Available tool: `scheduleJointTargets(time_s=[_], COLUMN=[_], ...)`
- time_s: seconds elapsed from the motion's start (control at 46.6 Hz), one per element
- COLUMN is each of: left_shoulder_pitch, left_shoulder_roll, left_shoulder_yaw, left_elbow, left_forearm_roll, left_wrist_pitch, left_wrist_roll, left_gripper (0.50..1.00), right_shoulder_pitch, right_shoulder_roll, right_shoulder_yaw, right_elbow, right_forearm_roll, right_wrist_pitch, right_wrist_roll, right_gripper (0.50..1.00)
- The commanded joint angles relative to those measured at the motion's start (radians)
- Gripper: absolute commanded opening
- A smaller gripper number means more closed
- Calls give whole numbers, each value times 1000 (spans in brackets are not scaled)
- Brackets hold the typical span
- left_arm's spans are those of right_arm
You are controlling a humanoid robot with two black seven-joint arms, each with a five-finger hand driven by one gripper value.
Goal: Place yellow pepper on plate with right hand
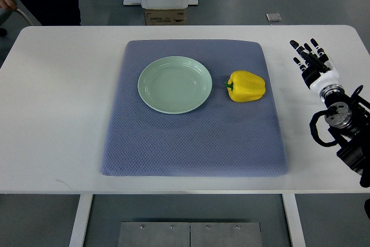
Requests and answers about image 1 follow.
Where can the left white table leg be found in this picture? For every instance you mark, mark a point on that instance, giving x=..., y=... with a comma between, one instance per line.
x=81, y=220

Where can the right white table leg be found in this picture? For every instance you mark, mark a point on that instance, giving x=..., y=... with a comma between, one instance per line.
x=293, y=220

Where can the metal base plate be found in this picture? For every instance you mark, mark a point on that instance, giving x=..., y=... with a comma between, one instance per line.
x=154, y=234
x=225, y=234

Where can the light green plate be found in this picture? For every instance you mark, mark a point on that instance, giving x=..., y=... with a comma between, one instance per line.
x=175, y=85

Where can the yellow bell pepper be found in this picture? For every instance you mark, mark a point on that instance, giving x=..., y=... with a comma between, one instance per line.
x=244, y=86

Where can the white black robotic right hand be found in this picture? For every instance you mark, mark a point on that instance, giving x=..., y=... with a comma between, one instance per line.
x=317, y=70

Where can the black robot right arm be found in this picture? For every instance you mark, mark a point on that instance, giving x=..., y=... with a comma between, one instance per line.
x=348, y=120

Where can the grey chair armrest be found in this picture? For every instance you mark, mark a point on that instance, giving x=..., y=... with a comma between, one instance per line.
x=5, y=14

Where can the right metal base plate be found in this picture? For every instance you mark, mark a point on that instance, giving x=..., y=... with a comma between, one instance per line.
x=225, y=234

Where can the white base crossbar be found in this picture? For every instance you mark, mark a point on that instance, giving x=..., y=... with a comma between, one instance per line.
x=138, y=2

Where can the blue grey textured mat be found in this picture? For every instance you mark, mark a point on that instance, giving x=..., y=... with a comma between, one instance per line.
x=220, y=138

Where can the cardboard box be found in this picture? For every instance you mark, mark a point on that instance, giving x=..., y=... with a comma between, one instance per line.
x=165, y=16

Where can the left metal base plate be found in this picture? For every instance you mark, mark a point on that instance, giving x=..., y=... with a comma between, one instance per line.
x=154, y=234

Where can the white table leg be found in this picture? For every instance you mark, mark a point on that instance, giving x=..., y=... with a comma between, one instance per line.
x=81, y=220
x=293, y=220

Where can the small grey floor plate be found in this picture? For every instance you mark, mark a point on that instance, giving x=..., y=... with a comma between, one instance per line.
x=273, y=17

